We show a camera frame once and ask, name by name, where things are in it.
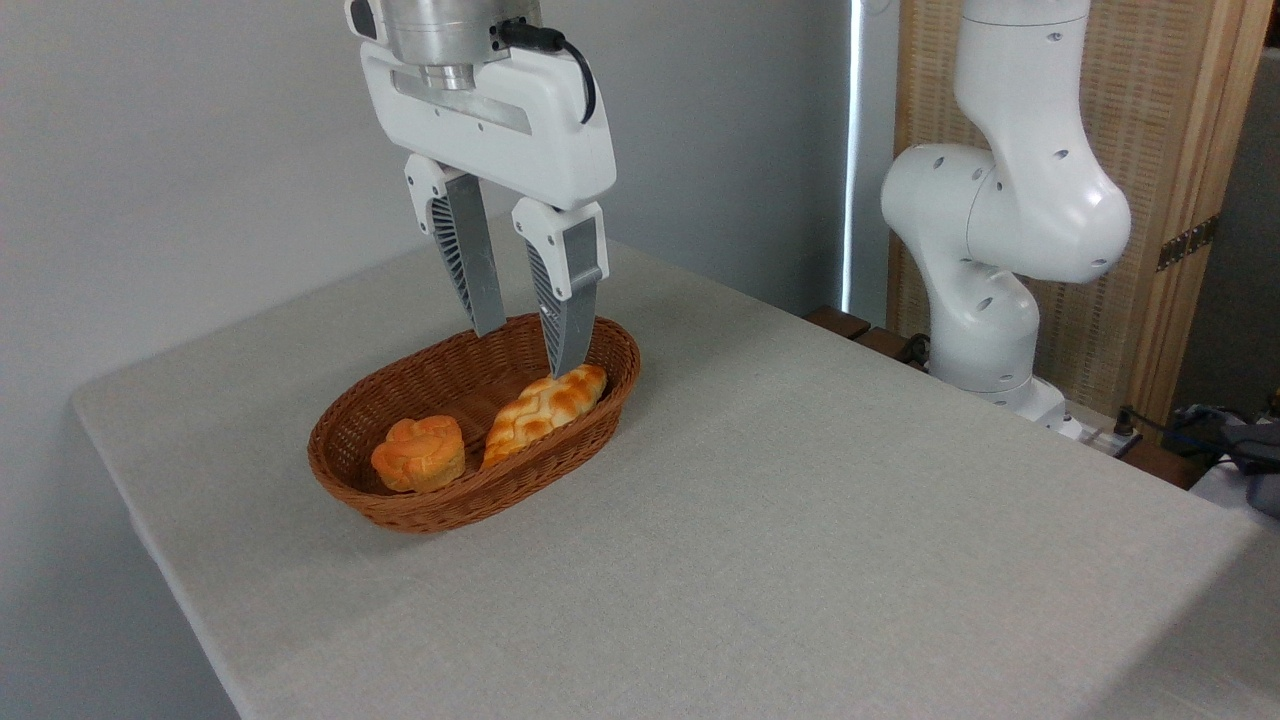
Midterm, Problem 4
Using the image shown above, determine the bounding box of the grey tablecloth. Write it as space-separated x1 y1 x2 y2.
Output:
70 210 1266 720

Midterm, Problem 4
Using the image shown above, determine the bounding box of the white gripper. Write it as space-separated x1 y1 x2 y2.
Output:
345 0 617 379

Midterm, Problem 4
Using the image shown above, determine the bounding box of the metal screen hinge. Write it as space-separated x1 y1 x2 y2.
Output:
1157 215 1219 273

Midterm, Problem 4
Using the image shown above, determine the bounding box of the orange flower-shaped bun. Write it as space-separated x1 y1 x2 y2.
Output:
371 415 467 494

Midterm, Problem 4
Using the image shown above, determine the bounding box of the dark wooden base board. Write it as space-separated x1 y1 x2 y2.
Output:
805 305 1216 491

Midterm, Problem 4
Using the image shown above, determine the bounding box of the black base power cable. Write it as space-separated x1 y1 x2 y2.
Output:
1112 405 1241 463

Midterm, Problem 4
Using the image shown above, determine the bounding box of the braided golden bread loaf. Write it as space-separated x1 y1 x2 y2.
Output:
481 364 608 471

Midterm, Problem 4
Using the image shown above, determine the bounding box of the brown wicker oval basket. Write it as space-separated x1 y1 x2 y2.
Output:
307 312 642 534

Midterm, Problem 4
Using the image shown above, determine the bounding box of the bright vertical window strip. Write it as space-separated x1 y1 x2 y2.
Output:
842 0 863 313

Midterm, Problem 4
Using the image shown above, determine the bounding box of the dark grey bag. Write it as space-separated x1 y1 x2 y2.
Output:
1165 403 1280 521

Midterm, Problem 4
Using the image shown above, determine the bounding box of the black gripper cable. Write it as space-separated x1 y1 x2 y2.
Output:
495 18 598 125

